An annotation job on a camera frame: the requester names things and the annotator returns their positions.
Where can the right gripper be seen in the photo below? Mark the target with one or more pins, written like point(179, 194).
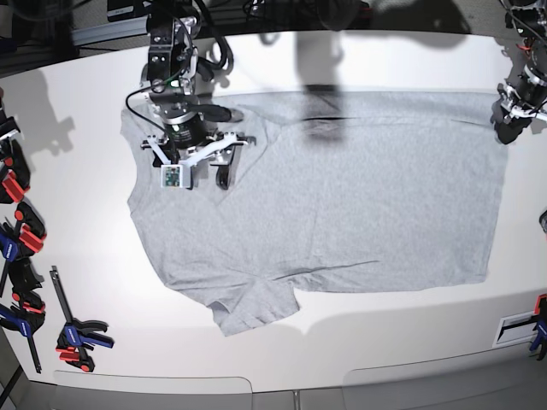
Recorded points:
point(187, 141)

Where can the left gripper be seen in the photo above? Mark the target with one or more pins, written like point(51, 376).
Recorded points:
point(522, 101)

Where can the grey T-shirt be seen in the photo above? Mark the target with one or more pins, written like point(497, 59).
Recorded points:
point(340, 192)

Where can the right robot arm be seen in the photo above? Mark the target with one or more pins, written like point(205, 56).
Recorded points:
point(173, 62)

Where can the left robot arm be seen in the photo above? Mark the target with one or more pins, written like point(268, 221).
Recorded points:
point(528, 19)

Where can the dark object right edge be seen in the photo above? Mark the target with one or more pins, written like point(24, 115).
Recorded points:
point(542, 220)

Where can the right edge blue clamp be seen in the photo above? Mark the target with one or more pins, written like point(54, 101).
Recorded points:
point(539, 342)

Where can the white label sticker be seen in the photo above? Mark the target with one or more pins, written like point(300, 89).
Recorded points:
point(515, 329)

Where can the upper black-red clamp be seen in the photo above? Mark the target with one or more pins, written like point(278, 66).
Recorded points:
point(15, 172)

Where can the middle blue-red clamp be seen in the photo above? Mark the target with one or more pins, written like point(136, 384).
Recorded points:
point(18, 245)

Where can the blue-red clamp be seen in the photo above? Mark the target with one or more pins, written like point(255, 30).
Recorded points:
point(18, 245)
point(26, 315)

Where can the bar clamp on table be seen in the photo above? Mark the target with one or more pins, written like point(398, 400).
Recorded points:
point(77, 337)

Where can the lower blue-red clamp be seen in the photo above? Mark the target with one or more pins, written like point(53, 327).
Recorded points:
point(26, 315)

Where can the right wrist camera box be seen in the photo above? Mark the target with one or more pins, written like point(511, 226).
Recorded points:
point(176, 176)

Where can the aluminium rail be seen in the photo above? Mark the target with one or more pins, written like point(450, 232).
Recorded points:
point(111, 31)

